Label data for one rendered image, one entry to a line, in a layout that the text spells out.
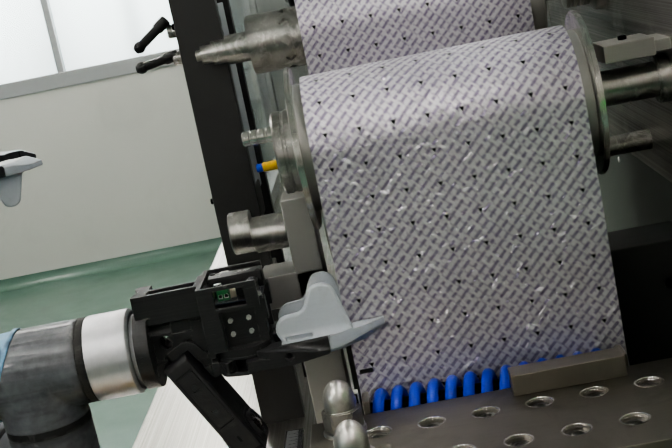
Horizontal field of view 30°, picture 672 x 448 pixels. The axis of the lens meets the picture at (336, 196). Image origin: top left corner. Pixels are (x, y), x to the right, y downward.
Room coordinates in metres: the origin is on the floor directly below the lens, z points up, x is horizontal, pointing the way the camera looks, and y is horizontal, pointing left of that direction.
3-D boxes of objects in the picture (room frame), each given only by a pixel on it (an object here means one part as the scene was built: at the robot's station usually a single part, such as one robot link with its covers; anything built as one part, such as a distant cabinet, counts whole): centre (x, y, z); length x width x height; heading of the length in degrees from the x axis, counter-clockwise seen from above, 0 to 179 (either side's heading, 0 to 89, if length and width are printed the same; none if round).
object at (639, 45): (1.10, -0.28, 1.28); 0.06 x 0.05 x 0.02; 87
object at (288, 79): (1.11, 0.02, 1.25); 0.15 x 0.01 x 0.15; 177
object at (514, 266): (1.05, -0.10, 1.11); 0.23 x 0.01 x 0.18; 87
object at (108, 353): (1.07, 0.21, 1.11); 0.08 x 0.05 x 0.08; 177
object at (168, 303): (1.06, 0.13, 1.12); 0.12 x 0.08 x 0.09; 87
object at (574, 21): (1.10, -0.24, 1.25); 0.15 x 0.01 x 0.15; 177
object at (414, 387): (1.03, -0.10, 1.03); 0.21 x 0.04 x 0.03; 87
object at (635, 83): (1.10, -0.27, 1.25); 0.07 x 0.04 x 0.04; 87
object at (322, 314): (1.04, 0.03, 1.12); 0.09 x 0.03 x 0.06; 86
